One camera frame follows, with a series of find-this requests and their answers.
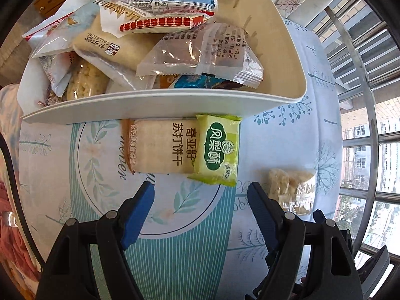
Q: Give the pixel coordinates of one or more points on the metal window grille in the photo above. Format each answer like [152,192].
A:
[365,115]

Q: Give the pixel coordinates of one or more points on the pink fleece blanket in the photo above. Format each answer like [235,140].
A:
[12,250]

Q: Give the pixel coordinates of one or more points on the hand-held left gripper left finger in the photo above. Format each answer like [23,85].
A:
[137,215]

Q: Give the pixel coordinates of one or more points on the blue red biscuit pack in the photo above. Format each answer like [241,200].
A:
[175,3]

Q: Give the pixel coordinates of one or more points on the small blue snack packet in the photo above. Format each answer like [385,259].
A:
[193,82]

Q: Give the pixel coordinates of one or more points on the green pastry packet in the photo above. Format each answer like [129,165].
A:
[215,150]

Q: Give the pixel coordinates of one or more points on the brown pastry packet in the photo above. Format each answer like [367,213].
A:
[200,53]

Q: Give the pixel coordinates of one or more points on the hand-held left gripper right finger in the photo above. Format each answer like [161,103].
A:
[262,215]

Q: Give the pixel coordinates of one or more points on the cream bread packet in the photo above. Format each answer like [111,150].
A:
[125,50]

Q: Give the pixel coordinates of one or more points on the beige soda cracker packet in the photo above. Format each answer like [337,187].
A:
[156,147]

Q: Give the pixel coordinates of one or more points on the clear packet with red stripes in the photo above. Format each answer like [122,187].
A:
[156,24]

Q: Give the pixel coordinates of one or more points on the white plastic bin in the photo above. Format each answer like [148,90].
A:
[187,103]

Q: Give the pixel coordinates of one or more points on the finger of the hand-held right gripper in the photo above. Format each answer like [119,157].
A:
[375,272]
[318,216]

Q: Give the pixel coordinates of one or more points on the pastel patterned blanket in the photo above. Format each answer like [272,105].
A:
[7,106]

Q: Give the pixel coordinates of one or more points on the clear crispy rice snack packet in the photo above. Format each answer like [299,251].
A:
[287,184]

